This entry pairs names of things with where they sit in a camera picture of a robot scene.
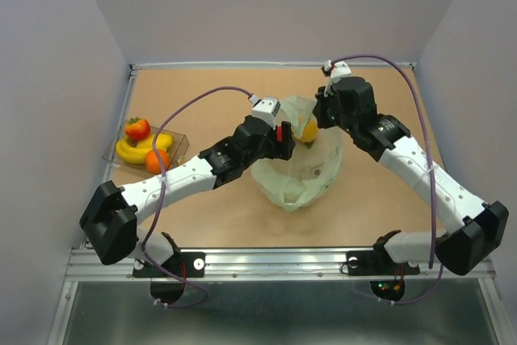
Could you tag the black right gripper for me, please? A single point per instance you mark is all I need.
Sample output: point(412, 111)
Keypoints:
point(320, 107)

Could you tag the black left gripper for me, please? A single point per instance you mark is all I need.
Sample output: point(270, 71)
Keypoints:
point(287, 143)

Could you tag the small yellow orange fruit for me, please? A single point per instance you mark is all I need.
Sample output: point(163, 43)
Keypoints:
point(309, 133)

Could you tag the light green plastic bag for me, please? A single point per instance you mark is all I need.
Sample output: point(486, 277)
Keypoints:
point(306, 176)

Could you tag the red orange persimmon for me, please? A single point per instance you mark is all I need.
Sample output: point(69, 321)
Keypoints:
point(137, 129)

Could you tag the yellow banana bunch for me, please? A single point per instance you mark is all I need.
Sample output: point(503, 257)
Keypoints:
point(134, 153)

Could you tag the red apple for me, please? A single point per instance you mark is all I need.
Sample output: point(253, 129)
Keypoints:
point(279, 134)

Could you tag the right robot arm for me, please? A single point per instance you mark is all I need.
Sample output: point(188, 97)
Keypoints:
point(473, 227)

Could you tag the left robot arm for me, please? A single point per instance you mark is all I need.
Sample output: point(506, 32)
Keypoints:
point(111, 218)

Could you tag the clear plastic container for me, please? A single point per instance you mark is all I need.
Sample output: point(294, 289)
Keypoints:
point(177, 152)

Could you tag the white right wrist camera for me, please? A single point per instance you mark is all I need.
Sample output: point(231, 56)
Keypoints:
point(336, 71)

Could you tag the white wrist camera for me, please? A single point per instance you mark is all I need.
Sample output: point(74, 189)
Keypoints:
point(265, 109)
point(336, 71)

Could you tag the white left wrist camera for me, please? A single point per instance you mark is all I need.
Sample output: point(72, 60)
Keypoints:
point(265, 109)

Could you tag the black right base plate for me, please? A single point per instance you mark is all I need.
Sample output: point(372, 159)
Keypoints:
point(374, 263)

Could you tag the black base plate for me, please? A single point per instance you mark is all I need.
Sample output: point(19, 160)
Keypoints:
point(374, 263)
point(190, 264)

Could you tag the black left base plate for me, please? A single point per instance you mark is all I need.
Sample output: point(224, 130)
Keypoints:
point(190, 264)

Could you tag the aluminium front rail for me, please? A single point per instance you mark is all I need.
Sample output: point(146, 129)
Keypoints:
point(227, 265)

